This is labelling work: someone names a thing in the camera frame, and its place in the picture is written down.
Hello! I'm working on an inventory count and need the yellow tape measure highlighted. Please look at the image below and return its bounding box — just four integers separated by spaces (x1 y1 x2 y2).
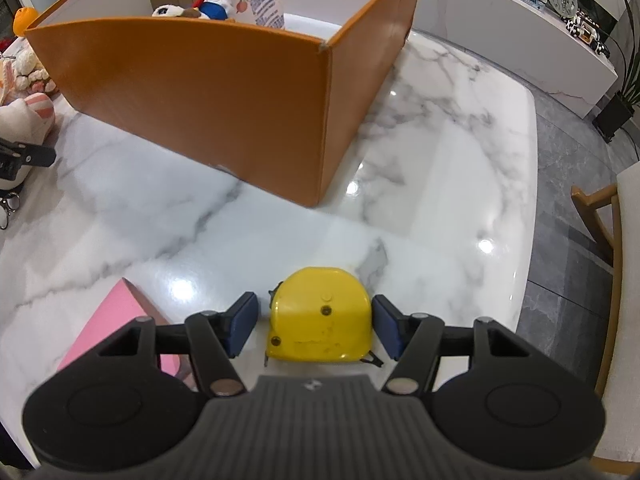
266 266 383 367

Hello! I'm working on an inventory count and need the pink notebook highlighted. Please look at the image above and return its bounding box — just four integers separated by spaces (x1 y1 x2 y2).
52 278 195 398

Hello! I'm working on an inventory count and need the sailor bear plush toy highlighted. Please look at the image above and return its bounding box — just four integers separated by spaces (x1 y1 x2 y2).
152 0 234 21

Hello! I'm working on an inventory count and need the cream crochet sheep doll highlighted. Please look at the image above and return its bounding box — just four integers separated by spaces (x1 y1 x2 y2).
1 47 58 105

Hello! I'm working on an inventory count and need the whole orange fruit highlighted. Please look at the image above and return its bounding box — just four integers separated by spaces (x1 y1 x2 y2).
12 6 39 37

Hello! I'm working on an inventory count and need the large orange storage box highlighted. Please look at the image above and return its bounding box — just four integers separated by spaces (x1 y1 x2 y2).
26 0 418 207

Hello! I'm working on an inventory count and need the wooden chair white cushion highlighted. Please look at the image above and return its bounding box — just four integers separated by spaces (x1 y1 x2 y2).
570 160 640 476

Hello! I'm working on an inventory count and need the potted green plant right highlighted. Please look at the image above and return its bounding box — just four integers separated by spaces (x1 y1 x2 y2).
592 0 639 143

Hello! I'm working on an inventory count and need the white marble tv console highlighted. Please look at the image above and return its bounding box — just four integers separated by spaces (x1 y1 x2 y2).
413 0 618 118

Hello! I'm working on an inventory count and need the black white toy car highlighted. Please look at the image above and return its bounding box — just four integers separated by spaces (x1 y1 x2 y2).
564 10 611 58

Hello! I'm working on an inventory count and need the metal key ring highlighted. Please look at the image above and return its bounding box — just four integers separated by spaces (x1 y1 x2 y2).
0 188 23 232

